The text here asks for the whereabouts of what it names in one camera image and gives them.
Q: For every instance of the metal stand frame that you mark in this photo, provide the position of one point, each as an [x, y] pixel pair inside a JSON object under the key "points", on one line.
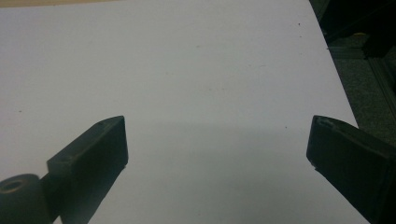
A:
{"points": [[361, 28]]}

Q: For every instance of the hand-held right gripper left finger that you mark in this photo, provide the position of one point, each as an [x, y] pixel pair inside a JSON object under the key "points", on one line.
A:
{"points": [[93, 155]]}

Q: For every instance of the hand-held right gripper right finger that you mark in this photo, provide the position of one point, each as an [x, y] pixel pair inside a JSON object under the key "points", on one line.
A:
{"points": [[351, 158]]}

